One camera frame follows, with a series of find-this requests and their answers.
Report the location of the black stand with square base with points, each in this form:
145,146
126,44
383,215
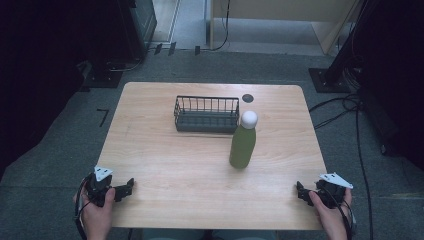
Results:
333,75

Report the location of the light wooden cabinet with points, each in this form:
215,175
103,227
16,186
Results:
283,20

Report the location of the black floor tape strip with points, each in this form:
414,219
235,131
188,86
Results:
197,50
172,48

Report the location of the green bottle with white cap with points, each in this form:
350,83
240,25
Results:
244,140

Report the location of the black curtain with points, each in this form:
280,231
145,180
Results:
393,73
40,66

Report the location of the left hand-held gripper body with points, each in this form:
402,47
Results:
97,190

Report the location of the black stand with flat base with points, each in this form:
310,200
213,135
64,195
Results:
105,75

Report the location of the black round table grommet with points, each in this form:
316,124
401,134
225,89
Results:
247,98

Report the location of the person's right hand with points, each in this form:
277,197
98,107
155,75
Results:
329,218

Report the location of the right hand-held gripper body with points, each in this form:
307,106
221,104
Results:
330,190

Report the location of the dark cabinet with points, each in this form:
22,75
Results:
141,25

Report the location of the person's left hand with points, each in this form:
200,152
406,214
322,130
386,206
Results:
97,216

